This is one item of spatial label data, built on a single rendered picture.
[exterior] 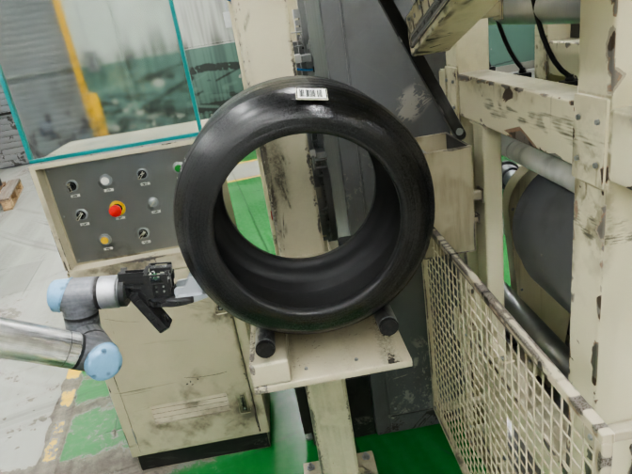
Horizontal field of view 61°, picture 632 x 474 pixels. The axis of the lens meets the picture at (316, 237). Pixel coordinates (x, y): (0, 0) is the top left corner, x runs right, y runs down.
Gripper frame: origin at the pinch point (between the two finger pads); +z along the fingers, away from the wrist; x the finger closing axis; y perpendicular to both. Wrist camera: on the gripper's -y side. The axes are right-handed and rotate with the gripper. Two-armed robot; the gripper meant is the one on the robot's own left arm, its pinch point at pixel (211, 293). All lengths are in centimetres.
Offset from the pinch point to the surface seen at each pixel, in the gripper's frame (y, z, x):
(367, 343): -16.0, 36.6, -1.3
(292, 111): 42.3, 20.3, -11.1
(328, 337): -17.1, 27.7, 4.7
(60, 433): -112, -87, 92
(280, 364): -13.3, 15.1, -11.0
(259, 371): -14.6, 10.2, -11.0
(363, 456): -94, 44, 43
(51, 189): 10, -56, 63
